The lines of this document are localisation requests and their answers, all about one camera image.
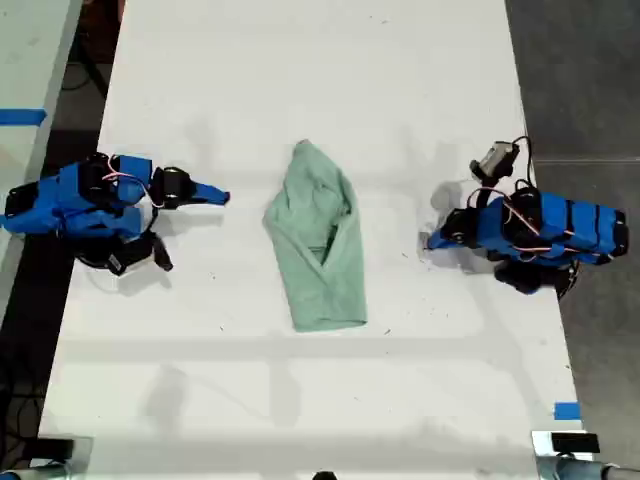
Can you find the grey metal plate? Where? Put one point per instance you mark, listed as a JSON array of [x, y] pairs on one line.
[[84, 448]]

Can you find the silver metal plate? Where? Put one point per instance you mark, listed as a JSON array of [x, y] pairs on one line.
[[541, 442]]

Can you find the long blue tape strip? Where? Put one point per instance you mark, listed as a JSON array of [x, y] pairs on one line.
[[22, 116]]

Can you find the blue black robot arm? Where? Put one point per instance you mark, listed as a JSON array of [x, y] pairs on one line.
[[575, 225], [75, 200]]

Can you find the grey black camera box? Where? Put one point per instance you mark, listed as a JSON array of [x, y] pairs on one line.
[[495, 157]]

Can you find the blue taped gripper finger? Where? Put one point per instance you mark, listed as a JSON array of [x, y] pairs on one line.
[[210, 190], [440, 236], [440, 246], [210, 199]]

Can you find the pale green t-shirt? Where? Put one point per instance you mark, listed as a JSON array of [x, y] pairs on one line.
[[310, 225]]

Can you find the small blue tape piece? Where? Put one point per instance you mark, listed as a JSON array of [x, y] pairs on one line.
[[567, 411]]

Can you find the black round object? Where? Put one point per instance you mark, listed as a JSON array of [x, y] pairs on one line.
[[324, 476]]

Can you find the white side table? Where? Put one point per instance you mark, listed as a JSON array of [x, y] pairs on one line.
[[25, 50]]

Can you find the grey metal pipe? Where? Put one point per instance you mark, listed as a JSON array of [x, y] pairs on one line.
[[590, 471], [30, 473]]

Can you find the small black box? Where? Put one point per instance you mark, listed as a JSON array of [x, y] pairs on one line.
[[575, 443], [55, 447]]

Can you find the short black camera stalk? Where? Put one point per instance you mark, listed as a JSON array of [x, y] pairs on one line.
[[489, 190], [161, 252]]

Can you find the black camera box with label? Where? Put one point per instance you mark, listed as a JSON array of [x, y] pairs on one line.
[[127, 257]]

